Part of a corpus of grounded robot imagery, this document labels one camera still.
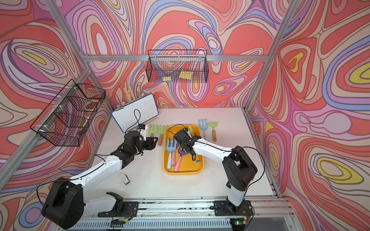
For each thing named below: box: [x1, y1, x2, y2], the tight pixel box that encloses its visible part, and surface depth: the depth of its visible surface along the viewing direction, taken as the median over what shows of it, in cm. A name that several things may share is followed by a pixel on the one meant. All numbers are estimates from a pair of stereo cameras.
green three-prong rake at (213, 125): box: [208, 121, 219, 142], surface depth 110 cm
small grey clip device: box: [120, 172, 131, 185], surface depth 83 cm
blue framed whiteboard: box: [111, 93, 159, 133], surface depth 92 cm
